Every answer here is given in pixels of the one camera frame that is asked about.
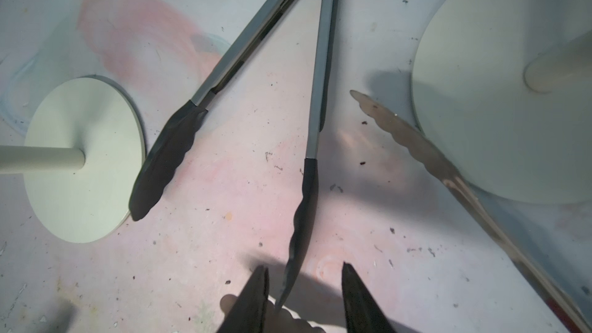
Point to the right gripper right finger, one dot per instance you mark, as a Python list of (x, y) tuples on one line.
[(362, 313)]

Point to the steel tongs cream tips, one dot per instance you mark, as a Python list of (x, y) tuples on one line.
[(282, 321)]

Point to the cream utensil rack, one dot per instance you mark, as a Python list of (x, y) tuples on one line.
[(83, 150), (472, 100)]

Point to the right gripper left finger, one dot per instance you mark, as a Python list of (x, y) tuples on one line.
[(247, 311)]

